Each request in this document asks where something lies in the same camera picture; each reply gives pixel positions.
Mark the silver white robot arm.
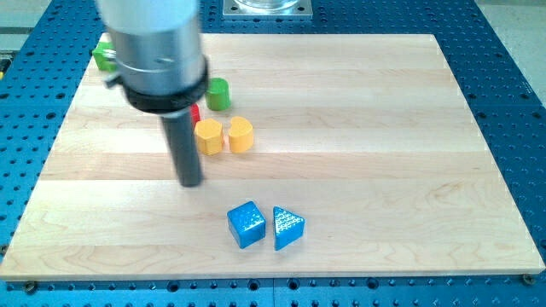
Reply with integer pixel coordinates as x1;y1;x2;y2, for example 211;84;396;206
96;0;209;114

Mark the yellow heart-shaped block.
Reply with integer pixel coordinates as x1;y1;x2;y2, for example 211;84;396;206
228;116;254;154

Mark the yellow hexagon block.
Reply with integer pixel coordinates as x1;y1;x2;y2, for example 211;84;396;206
195;119;224;155

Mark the blue cube block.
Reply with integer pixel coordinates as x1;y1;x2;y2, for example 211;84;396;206
227;201;266;249

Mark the blue triangle block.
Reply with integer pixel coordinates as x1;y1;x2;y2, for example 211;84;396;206
273;206;305;251

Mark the green cylinder block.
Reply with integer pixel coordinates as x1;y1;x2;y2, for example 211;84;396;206
206;78;231;111

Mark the red block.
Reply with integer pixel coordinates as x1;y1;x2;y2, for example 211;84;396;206
190;103;201;128

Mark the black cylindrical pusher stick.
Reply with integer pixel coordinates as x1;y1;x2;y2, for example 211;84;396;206
161;108;202;187

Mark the green block at corner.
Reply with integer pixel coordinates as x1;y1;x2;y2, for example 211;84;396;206
92;42;117;72

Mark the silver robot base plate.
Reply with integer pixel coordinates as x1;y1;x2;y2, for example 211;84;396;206
222;0;313;20

